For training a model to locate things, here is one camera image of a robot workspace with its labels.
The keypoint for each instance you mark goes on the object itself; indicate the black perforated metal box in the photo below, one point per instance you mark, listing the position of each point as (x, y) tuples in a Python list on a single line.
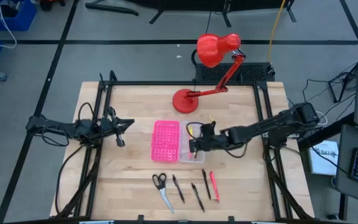
[(250, 72)]

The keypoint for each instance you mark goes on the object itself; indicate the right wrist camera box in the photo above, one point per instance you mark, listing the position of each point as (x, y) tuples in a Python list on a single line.
[(208, 130)]

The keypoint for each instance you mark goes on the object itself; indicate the black stand bar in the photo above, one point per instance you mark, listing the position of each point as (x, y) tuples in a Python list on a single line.
[(110, 8)]

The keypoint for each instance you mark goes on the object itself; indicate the silver metal bracket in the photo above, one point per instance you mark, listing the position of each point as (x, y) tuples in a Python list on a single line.
[(264, 135)]

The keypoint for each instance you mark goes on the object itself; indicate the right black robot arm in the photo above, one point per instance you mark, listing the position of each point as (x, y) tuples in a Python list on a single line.
[(259, 124)]

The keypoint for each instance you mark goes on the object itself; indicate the pink perforated basket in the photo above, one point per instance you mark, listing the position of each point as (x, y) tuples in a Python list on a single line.
[(165, 141)]

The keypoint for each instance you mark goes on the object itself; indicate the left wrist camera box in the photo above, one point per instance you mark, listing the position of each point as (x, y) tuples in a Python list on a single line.
[(107, 126)]

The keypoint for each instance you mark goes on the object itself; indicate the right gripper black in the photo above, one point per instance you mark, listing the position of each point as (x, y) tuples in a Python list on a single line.
[(207, 143)]

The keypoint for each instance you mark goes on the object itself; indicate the red desk lamp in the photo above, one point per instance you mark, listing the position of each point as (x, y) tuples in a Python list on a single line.
[(211, 49)]

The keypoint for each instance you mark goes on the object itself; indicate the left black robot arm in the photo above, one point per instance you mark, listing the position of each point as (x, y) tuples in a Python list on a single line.
[(57, 127)]

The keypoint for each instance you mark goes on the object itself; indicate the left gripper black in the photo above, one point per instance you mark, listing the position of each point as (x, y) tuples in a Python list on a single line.
[(118, 133)]

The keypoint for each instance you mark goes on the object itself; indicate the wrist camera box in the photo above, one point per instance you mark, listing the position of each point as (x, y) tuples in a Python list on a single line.
[(208, 130), (107, 126)]

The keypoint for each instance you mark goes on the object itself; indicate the pink pen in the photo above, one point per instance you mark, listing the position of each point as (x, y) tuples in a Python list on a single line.
[(214, 186)]

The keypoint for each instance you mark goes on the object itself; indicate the white booklet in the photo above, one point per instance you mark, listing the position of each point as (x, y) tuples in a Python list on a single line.
[(322, 158)]

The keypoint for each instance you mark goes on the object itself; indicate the clear plastic supply box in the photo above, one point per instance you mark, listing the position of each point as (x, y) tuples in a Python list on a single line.
[(183, 155)]

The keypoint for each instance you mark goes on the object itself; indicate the black aluminium table frame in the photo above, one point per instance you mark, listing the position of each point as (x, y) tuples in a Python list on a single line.
[(182, 83)]

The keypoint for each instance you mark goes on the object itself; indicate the black pen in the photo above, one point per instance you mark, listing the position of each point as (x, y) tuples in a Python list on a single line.
[(206, 184), (197, 197), (178, 189)]

